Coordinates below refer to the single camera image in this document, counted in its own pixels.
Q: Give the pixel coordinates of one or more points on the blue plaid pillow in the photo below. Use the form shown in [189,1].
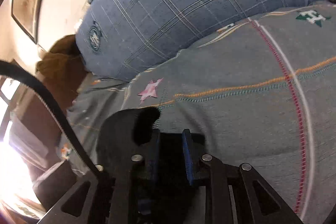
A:
[183,8]

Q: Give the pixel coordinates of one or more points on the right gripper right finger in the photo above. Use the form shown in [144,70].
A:
[234,194]

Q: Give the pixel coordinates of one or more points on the brown jacket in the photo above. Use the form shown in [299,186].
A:
[62,71]

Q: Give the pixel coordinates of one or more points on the grey patterned bed sheet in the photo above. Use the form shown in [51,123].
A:
[261,90]

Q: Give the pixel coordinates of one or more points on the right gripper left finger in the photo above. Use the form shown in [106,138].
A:
[122,192]

